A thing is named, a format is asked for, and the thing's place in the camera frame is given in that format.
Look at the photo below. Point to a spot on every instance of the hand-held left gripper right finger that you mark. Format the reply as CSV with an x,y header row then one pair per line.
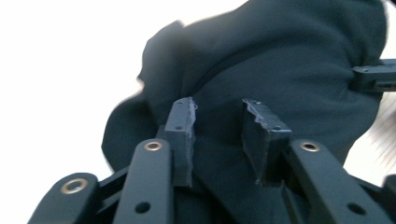
x,y
264,146

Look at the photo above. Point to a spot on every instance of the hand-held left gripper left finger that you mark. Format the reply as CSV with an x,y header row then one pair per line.
x,y
182,140

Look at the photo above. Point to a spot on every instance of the black pants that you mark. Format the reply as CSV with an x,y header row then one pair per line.
x,y
264,62

